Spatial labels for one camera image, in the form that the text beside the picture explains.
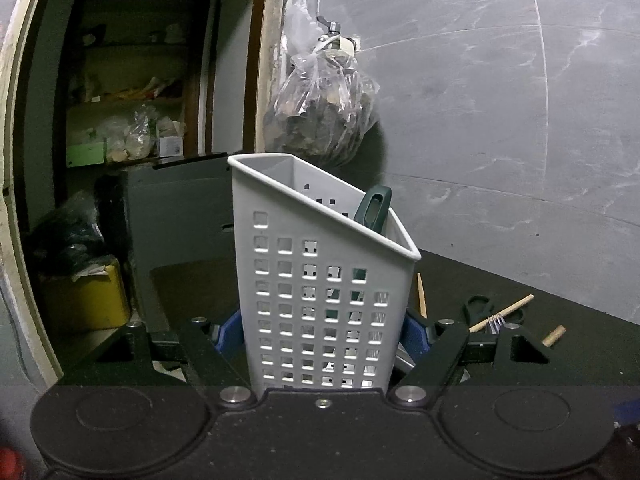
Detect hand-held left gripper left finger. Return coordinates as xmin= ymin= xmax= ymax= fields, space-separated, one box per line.
xmin=60 ymin=309 xmax=254 ymax=407

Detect small white box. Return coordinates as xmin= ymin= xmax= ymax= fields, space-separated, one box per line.
xmin=157 ymin=135 xmax=185 ymax=157

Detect black garbage bag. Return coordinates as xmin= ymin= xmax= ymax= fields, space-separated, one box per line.
xmin=27 ymin=190 xmax=108 ymax=276

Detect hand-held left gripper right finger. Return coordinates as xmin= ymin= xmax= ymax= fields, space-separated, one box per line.
xmin=389 ymin=308 xmax=582 ymax=407

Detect dark wooden shelf cabinet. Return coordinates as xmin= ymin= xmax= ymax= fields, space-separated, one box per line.
xmin=60 ymin=0 xmax=216 ymax=166

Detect cream door frame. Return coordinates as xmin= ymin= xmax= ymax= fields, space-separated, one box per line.
xmin=0 ymin=0 xmax=296 ymax=386

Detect white perforated utensil basket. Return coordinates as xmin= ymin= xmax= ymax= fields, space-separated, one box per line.
xmin=227 ymin=152 xmax=422 ymax=392

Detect green box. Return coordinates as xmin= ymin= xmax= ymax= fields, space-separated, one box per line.
xmin=67 ymin=141 xmax=107 ymax=167

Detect dark green utensil handle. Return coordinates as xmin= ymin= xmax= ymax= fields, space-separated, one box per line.
xmin=352 ymin=185 xmax=393 ymax=233

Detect yellow bin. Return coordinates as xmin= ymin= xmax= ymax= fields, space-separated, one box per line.
xmin=37 ymin=257 xmax=133 ymax=333

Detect clear bags of food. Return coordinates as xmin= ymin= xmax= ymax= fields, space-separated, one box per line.
xmin=107 ymin=105 xmax=156 ymax=161

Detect grey appliance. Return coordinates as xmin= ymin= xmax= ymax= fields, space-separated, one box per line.
xmin=120 ymin=152 xmax=236 ymax=331

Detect clear plastic bag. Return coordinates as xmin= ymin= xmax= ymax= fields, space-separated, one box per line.
xmin=262 ymin=0 xmax=381 ymax=168

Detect dark green handled scissors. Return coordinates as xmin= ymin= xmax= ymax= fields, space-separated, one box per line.
xmin=462 ymin=295 xmax=526 ymax=333

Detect metal wall faucet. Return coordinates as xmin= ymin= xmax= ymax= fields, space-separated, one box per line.
xmin=315 ymin=15 xmax=361 ymax=61

